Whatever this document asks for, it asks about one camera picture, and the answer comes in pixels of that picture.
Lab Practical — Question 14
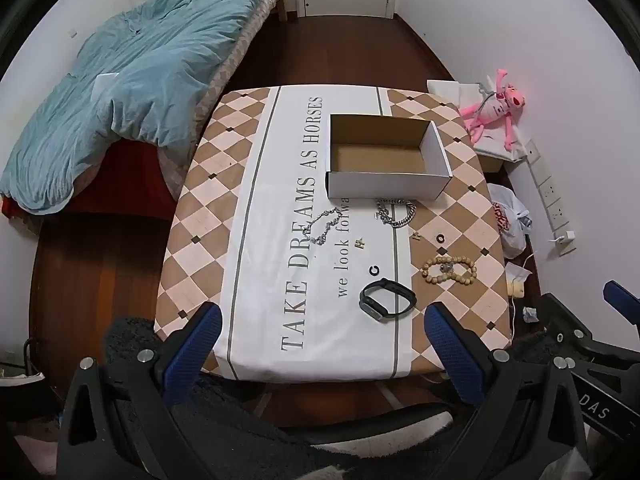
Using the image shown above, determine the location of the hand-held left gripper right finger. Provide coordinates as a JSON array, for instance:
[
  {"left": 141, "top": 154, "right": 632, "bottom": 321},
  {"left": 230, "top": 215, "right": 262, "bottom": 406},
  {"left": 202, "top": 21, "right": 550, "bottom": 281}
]
[{"left": 424, "top": 301, "right": 591, "bottom": 480}]

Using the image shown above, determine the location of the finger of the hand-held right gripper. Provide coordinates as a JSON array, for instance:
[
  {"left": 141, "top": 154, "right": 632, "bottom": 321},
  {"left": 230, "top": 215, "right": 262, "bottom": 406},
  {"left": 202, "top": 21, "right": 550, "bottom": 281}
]
[
  {"left": 537, "top": 292, "right": 606, "bottom": 361},
  {"left": 603, "top": 281, "right": 640, "bottom": 328}
]

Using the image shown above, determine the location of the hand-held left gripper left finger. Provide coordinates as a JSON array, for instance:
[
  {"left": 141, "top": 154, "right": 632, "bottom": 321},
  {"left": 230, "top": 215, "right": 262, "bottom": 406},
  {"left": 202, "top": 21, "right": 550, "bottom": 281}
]
[{"left": 56, "top": 301, "right": 223, "bottom": 480}]

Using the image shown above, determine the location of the wooden bead bracelet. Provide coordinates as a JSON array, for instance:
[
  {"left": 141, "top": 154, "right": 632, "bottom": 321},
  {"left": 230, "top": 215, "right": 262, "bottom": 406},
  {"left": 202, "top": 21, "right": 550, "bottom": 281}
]
[{"left": 420, "top": 255, "right": 478, "bottom": 289}]

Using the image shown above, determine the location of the black smartwatch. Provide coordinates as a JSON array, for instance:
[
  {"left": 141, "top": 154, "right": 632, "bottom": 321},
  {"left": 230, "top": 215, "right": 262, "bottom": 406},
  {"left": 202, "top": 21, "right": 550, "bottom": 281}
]
[{"left": 359, "top": 277, "right": 416, "bottom": 321}]

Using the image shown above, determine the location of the chunky silver chain bracelet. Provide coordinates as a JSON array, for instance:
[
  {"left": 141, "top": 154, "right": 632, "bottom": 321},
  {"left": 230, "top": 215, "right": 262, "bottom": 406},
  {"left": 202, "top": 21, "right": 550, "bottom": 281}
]
[{"left": 375, "top": 199, "right": 417, "bottom": 229}]

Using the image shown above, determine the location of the thin silver necklace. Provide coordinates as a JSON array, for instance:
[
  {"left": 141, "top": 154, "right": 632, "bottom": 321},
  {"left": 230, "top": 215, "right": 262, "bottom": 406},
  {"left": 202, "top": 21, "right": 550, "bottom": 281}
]
[{"left": 306, "top": 207, "right": 346, "bottom": 247}]

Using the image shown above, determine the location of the white cardboard box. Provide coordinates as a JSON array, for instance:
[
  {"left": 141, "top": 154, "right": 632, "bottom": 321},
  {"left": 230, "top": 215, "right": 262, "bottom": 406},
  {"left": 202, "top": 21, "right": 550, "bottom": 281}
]
[{"left": 325, "top": 113, "right": 453, "bottom": 201}]

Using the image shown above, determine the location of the cream floor container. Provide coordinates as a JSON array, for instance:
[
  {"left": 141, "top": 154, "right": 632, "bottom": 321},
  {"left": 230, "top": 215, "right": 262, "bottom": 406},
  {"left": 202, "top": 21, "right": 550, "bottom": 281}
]
[{"left": 505, "top": 262, "right": 534, "bottom": 299}]

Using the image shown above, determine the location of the dark fuzzy seat cushion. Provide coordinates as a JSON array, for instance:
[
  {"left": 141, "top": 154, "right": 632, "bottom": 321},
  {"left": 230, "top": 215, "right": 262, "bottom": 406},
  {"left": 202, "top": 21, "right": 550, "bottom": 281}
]
[{"left": 102, "top": 316, "right": 501, "bottom": 480}]

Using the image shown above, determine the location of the white plastic bag red print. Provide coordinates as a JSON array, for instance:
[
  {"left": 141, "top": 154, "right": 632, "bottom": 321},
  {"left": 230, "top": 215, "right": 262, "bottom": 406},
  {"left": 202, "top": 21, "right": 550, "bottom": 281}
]
[{"left": 487, "top": 183, "right": 532, "bottom": 260}]

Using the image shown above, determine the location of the checkered printed tablecloth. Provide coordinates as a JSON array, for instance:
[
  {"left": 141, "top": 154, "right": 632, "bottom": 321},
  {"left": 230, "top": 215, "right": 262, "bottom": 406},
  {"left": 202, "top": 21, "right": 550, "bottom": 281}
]
[{"left": 154, "top": 86, "right": 513, "bottom": 383}]

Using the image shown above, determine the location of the bed with red base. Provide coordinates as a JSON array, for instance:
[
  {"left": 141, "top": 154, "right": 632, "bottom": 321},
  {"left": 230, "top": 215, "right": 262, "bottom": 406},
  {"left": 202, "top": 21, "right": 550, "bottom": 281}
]
[{"left": 0, "top": 0, "right": 292, "bottom": 222}]

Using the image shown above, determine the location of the pink plush toy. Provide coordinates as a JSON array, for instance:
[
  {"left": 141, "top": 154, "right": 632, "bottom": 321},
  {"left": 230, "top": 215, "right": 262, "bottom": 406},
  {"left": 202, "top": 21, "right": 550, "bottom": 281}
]
[{"left": 460, "top": 67, "right": 524, "bottom": 152}]

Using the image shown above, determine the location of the white paper sheet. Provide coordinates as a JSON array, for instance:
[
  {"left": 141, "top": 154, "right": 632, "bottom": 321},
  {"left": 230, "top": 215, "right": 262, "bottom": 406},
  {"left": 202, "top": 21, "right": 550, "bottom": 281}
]
[{"left": 92, "top": 73, "right": 119, "bottom": 96}]

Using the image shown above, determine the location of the blue duvet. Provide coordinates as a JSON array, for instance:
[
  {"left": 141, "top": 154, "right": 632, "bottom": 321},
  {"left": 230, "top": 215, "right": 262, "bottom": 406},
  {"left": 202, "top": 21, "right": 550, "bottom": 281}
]
[{"left": 0, "top": 0, "right": 289, "bottom": 216}]

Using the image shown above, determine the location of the white wall socket strip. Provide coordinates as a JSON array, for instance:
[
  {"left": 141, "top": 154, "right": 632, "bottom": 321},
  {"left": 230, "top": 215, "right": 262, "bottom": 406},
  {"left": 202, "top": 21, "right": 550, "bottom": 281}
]
[{"left": 525, "top": 140, "right": 577, "bottom": 257}]

